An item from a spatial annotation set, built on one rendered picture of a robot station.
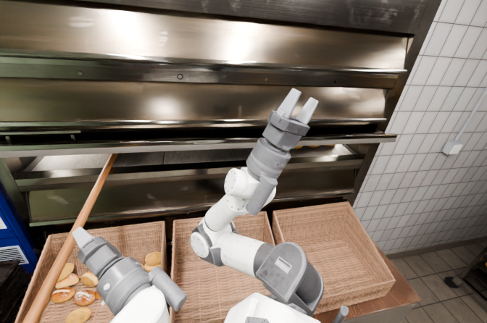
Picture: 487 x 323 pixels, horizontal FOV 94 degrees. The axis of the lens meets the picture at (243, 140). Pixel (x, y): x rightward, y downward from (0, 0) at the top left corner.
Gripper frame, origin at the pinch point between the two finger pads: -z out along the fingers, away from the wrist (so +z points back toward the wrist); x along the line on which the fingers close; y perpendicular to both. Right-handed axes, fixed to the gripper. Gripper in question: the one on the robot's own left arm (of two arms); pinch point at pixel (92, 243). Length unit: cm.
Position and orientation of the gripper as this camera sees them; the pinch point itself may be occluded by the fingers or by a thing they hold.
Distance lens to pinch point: 71.6
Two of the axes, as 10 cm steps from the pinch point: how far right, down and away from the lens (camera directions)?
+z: 7.9, 4.3, -4.3
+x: 0.2, 6.8, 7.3
